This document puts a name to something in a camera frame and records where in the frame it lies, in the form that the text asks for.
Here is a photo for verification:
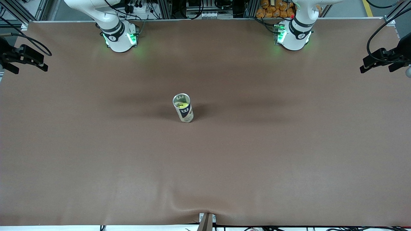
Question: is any Roland Garros tennis ball can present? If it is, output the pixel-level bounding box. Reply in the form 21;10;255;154
172;93;194;123

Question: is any white power strip with plugs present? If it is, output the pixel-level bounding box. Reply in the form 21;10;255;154
125;0;161;20

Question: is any orange packaged goods pile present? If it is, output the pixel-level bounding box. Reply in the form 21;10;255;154
255;0;297;19

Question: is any aluminium frame beam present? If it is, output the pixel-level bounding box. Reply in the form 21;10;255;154
0;0;48;31
384;0;411;27

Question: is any table edge bracket post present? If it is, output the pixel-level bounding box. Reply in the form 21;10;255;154
198;212;216;231

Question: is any brown table mat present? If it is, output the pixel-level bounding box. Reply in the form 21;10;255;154
0;18;411;227

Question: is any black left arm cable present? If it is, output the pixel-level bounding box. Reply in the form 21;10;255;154
366;0;406;63

